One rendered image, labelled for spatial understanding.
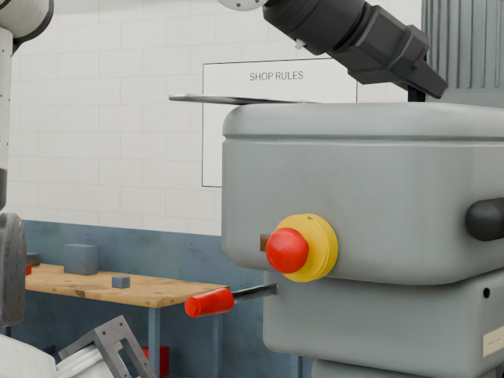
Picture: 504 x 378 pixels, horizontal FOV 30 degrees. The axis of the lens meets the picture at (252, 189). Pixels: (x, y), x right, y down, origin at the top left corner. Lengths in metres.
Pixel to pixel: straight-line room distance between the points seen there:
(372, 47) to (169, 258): 5.77
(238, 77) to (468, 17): 5.16
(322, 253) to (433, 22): 0.49
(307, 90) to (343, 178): 5.19
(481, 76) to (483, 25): 0.06
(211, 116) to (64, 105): 1.41
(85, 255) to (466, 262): 6.02
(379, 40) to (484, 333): 0.31
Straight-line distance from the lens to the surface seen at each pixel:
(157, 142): 6.72
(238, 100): 0.92
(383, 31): 0.98
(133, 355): 0.81
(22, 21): 1.01
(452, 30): 1.20
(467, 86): 1.18
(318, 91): 5.97
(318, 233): 0.82
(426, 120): 0.81
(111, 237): 7.04
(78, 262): 6.84
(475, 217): 0.81
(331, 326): 0.96
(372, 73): 1.01
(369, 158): 0.82
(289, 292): 0.98
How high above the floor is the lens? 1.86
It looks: 3 degrees down
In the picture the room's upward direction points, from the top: 1 degrees clockwise
